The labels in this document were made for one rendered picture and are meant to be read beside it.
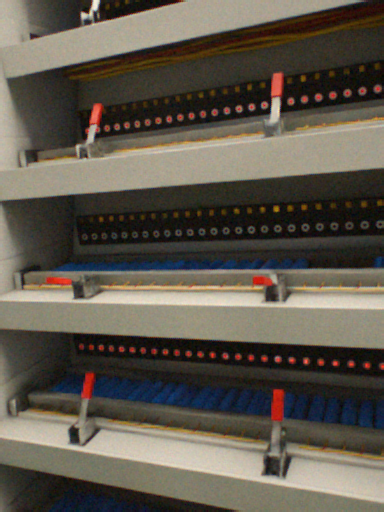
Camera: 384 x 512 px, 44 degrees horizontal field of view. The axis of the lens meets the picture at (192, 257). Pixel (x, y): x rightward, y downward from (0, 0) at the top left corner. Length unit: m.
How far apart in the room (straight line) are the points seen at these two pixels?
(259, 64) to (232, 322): 0.45
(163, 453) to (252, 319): 0.21
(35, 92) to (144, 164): 0.32
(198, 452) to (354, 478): 0.18
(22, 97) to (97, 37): 0.19
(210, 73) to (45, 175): 0.34
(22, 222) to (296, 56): 0.51
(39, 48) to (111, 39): 0.12
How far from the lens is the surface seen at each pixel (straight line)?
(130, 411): 0.71
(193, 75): 0.88
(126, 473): 0.66
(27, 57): 0.82
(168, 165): 0.62
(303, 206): 0.71
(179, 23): 0.69
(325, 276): 0.58
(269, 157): 0.58
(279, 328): 0.55
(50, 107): 0.92
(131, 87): 0.93
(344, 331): 0.54
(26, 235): 0.83
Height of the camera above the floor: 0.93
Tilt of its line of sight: 4 degrees up
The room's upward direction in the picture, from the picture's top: 1 degrees clockwise
